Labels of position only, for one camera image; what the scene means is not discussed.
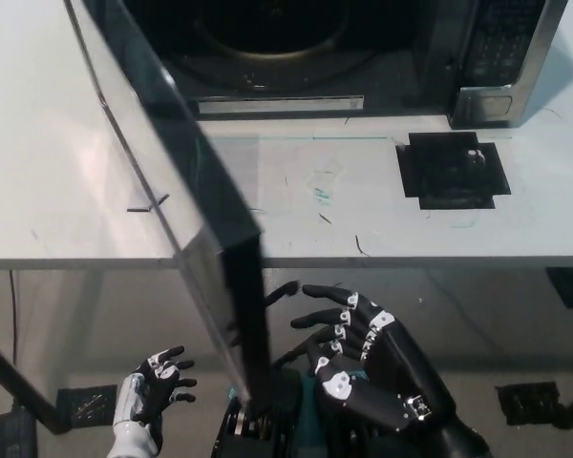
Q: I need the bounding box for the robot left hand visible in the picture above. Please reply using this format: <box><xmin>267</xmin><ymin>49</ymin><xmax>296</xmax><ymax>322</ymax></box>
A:
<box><xmin>116</xmin><ymin>344</ymin><xmax>198</xmax><ymax>427</ymax></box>

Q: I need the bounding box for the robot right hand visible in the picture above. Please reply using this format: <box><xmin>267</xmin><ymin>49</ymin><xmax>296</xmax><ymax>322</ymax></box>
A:
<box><xmin>265</xmin><ymin>281</ymin><xmax>458</xmax><ymax>431</ymax></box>

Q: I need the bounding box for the black robot torso teal top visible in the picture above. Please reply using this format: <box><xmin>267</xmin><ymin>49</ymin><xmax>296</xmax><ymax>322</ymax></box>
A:
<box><xmin>212</xmin><ymin>366</ymin><xmax>443</xmax><ymax>458</ymax></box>

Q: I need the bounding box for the glass microwave turntable plate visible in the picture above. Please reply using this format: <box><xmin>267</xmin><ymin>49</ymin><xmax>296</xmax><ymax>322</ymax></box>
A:
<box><xmin>190</xmin><ymin>0</ymin><xmax>348</xmax><ymax>61</ymax></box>

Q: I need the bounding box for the black tape patch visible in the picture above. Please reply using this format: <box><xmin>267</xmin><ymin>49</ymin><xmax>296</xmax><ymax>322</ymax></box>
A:
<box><xmin>394</xmin><ymin>132</ymin><xmax>513</xmax><ymax>211</ymax></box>

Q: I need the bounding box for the clear plastic tape sheet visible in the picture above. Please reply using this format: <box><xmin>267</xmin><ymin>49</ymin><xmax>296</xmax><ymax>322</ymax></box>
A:
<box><xmin>204</xmin><ymin>135</ymin><xmax>350</xmax><ymax>217</ymax></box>

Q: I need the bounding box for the thin black cable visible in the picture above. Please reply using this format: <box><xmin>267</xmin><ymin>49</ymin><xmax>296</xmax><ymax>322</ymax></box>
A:
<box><xmin>9</xmin><ymin>269</ymin><xmax>21</xmax><ymax>409</ymax></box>

